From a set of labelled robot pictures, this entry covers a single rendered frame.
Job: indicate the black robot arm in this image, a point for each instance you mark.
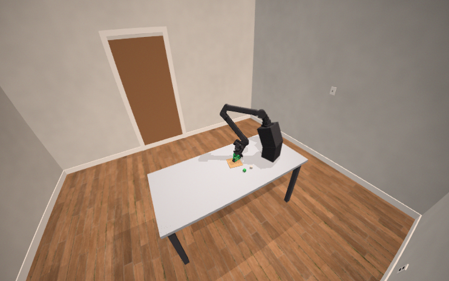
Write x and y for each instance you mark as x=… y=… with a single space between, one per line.
x=240 y=145

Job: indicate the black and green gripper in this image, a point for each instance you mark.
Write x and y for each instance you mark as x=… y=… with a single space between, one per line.
x=237 y=155

